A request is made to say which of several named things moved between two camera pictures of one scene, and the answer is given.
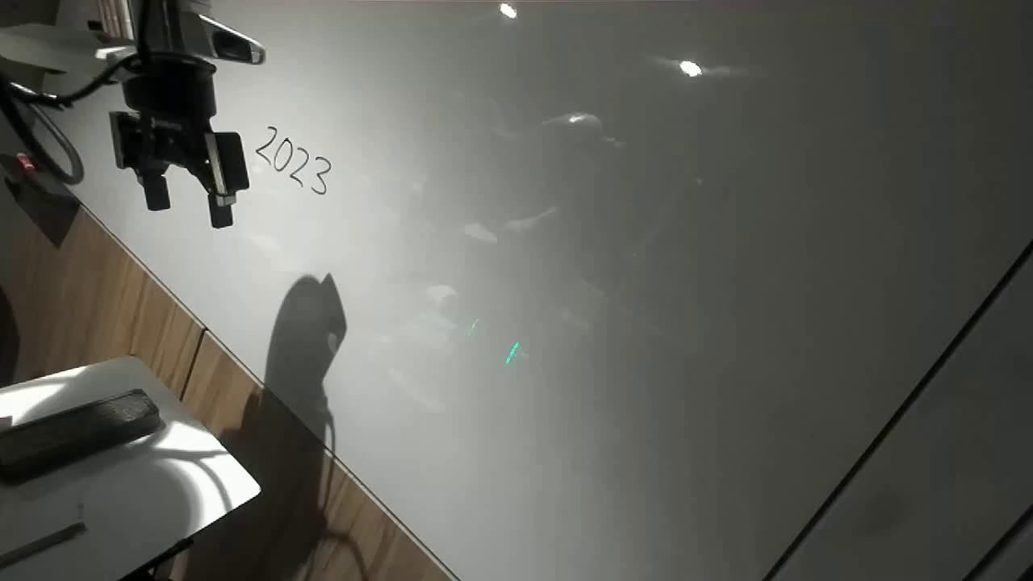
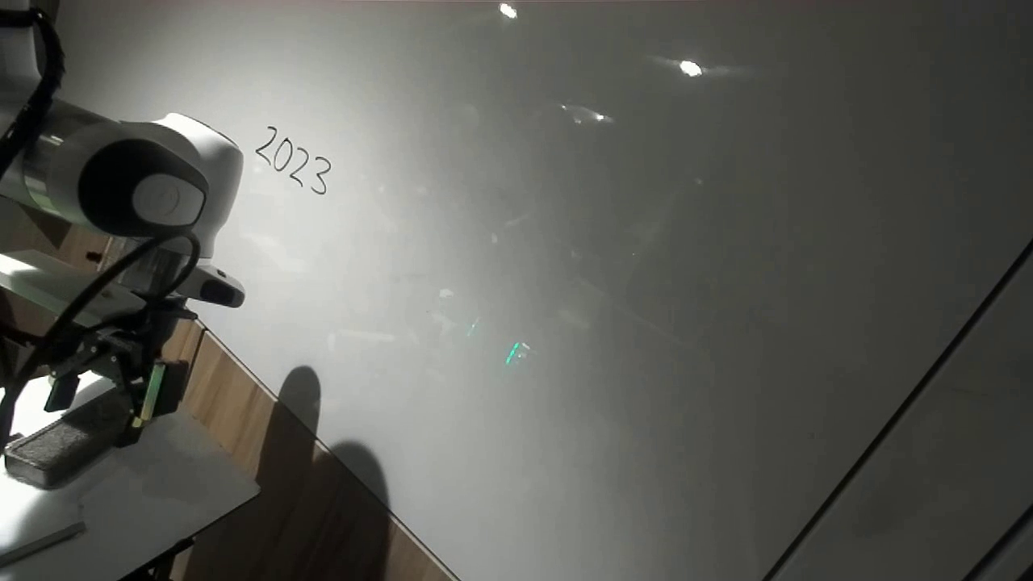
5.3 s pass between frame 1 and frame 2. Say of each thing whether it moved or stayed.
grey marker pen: stayed
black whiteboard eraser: stayed
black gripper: moved
